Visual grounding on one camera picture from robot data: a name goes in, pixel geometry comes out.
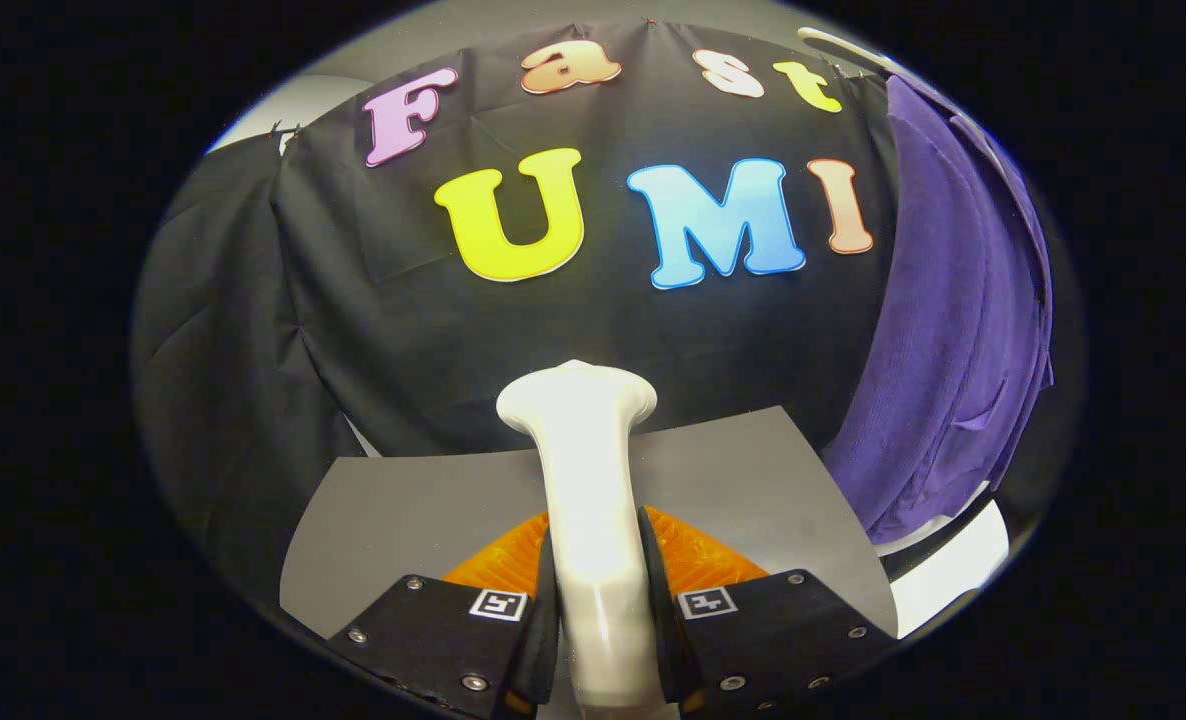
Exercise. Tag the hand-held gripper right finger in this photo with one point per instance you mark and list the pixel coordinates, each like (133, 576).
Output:
(658, 620)

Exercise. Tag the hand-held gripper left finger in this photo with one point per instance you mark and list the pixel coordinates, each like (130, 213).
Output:
(545, 630)

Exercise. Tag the white garment steamer head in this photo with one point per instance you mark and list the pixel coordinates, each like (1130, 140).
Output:
(588, 500)

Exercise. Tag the white plastic clothes hanger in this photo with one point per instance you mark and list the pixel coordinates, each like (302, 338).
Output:
(843, 45)

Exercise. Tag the grey cabinet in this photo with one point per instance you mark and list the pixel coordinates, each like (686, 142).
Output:
(403, 520)

